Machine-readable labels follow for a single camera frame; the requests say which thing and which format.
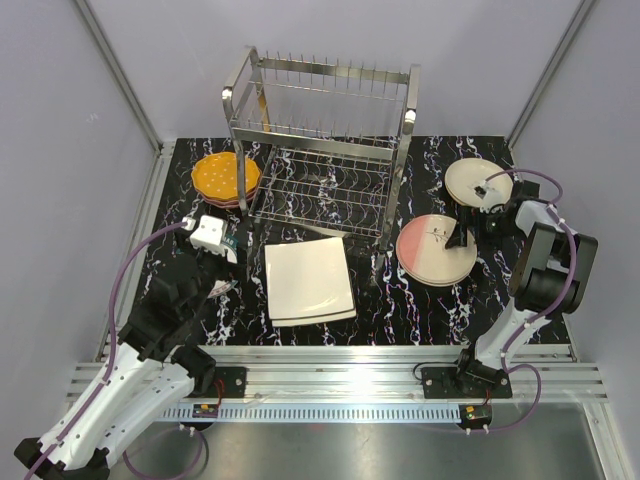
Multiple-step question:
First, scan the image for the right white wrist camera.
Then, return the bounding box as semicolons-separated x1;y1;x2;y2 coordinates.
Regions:
473;182;511;213

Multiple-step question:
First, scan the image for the pink and cream plate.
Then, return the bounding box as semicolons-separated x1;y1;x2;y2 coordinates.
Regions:
396;214;477;269

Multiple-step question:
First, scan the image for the aluminium mounting rail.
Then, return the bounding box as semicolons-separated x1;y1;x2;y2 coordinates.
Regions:
67;344;609;401

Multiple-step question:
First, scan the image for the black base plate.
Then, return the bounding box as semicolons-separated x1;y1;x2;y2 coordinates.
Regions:
191;366;248;399
421;367;513;399

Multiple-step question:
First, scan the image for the slotted white cable duct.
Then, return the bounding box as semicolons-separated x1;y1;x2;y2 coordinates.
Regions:
157;402;461;424

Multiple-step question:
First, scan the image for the left aluminium frame post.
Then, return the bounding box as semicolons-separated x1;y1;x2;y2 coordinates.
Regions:
69;0;176;157

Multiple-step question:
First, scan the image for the tan round plate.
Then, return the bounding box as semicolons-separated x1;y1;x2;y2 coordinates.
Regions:
446;187;480;208

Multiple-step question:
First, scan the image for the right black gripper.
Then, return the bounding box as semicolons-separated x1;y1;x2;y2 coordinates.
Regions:
445;206;524;253

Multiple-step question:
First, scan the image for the aluminium frame post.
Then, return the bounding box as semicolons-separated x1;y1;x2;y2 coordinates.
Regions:
506;0;599;150
69;0;176;157

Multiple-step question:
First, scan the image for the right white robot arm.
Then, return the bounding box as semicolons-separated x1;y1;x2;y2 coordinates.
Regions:
446;180;599;398

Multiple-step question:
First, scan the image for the steel two-tier dish rack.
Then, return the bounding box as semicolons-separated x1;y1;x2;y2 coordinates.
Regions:
221;46;421;250

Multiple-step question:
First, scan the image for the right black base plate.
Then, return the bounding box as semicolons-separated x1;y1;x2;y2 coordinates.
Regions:
421;367;513;399

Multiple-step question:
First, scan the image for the green rimmed white plate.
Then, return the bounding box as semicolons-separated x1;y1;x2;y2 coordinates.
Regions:
208;234;239;299

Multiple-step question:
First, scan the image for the orange polka dot plate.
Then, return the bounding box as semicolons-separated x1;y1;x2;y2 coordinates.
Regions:
191;152;239;200

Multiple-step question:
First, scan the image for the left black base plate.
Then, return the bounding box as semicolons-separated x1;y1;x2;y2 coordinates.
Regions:
191;366;248;399

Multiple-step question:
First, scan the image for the pale green round plate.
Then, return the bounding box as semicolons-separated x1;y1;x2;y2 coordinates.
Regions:
403;267;472;287

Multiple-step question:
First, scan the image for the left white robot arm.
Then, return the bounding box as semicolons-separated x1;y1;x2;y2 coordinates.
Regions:
14;244;247;479

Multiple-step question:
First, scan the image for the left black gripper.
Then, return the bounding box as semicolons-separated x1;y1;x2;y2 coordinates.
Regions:
177;227;251;320

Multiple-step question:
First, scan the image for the black marble pattern mat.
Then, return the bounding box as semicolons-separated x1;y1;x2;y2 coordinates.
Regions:
153;136;523;346

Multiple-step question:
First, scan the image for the white square plate black rim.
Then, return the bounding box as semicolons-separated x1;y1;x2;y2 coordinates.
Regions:
271;309;357;328

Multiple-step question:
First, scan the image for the cream round plate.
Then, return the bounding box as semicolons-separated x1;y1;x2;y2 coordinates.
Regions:
444;158;513;203

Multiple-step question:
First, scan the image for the right aluminium frame post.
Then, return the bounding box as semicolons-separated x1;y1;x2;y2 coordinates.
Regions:
506;0;599;150

